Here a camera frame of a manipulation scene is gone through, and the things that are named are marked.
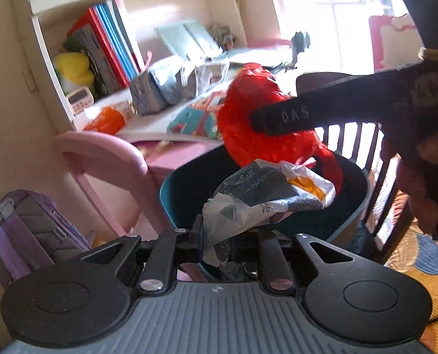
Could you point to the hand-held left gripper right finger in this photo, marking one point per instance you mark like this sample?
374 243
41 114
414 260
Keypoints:
274 261

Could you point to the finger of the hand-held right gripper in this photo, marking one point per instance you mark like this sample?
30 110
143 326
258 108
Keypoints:
315 112

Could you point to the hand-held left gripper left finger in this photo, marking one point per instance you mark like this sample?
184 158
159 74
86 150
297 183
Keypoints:
167 258

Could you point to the grey printed paper bag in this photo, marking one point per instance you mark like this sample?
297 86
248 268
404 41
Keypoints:
248 199

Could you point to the dark teal bin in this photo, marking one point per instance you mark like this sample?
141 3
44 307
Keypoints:
182 191

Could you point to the red plastic bag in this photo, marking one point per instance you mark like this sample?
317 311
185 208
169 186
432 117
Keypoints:
241 143

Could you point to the person's right forearm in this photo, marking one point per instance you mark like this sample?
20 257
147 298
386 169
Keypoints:
418 199

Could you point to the dark wooden chair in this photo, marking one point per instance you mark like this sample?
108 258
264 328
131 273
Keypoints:
322 81

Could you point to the dark green figurine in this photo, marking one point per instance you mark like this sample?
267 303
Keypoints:
300 46

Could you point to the pink white board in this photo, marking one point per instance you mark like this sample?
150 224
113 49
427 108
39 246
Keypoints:
388 40

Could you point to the colourful magazine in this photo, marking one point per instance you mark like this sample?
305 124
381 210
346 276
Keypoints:
197 118

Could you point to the pink plastic chair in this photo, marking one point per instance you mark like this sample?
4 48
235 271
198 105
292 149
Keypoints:
101 155

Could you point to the grey fabric bag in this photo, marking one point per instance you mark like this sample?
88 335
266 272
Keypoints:
189 79

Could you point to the purple grey backpack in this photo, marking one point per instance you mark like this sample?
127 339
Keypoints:
31 228

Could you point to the pale green folders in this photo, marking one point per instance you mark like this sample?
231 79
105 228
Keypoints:
189 38

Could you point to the orange patterned rug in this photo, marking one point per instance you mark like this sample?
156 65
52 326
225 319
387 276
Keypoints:
418 287

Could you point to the orange plastic bag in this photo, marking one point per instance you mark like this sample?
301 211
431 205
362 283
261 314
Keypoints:
106 120

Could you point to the grey pouch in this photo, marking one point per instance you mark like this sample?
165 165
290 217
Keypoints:
147 94

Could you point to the white timer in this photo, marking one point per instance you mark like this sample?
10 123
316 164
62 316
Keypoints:
79 99

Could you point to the yellow plush toy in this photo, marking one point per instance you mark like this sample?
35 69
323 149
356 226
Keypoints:
75 68

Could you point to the row of colourful books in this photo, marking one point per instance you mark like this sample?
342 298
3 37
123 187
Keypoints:
108 44

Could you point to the white shelf unit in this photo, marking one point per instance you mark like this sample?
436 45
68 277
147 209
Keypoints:
75 2

